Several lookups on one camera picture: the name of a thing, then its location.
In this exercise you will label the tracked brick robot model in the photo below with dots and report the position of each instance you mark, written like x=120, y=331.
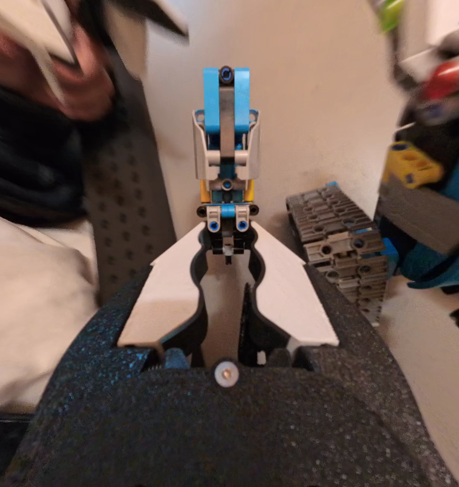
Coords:
x=335, y=236

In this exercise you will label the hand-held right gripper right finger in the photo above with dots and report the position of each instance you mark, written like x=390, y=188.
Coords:
x=294, y=301

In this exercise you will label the dark denim jacket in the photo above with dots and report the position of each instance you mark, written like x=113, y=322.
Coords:
x=5, y=449

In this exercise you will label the grey desk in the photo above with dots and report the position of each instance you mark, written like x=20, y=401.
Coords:
x=310, y=113

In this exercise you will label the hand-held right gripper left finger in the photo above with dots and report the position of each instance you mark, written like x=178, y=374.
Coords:
x=161, y=304

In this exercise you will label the blue grey brick assembly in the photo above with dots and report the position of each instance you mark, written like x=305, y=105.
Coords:
x=212, y=99

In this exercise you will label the blue yellow brick assembly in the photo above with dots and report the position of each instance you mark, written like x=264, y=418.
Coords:
x=225, y=211

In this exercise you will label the black studded mat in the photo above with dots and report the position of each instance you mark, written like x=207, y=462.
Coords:
x=130, y=209

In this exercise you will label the person's left hand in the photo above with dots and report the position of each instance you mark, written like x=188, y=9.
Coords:
x=85, y=91

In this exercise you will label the person's white shirt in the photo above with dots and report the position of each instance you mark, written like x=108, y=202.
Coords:
x=36, y=304

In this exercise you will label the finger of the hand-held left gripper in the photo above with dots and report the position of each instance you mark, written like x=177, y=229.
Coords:
x=161, y=15
x=24, y=23

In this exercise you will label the person's left forearm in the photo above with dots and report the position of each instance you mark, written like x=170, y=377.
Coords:
x=24, y=164

